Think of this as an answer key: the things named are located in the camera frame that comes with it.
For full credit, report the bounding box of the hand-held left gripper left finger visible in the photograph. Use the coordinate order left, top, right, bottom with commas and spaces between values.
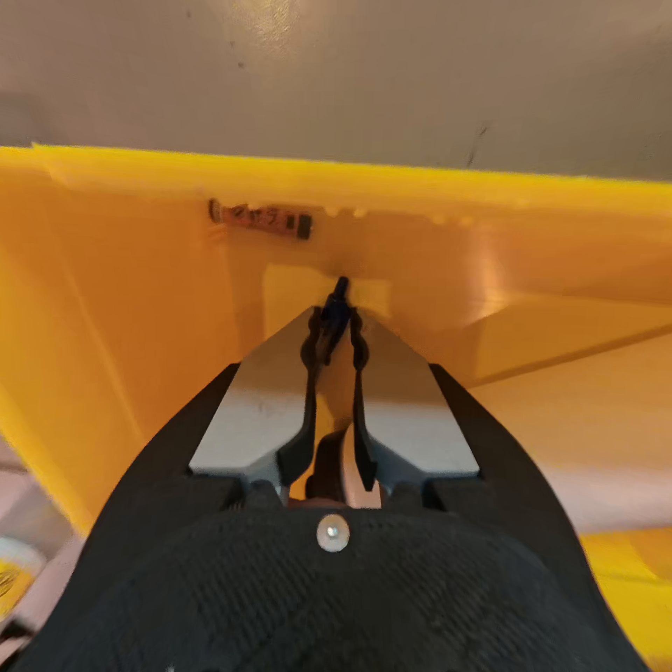
188, 306, 323, 488

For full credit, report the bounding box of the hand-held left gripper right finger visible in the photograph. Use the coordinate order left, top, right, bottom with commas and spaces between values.
349, 307, 482, 492

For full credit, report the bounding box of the blue grip pen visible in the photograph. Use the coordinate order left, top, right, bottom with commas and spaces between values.
319, 275, 352, 365

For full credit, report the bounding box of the yellow plastic bin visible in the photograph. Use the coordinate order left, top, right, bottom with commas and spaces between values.
0, 142, 672, 672

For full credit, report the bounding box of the small orange circuit board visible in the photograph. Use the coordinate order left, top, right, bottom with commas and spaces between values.
206, 197, 315, 242

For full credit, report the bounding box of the disinfectant wipes canister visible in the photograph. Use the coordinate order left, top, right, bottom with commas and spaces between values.
0, 535, 49, 623

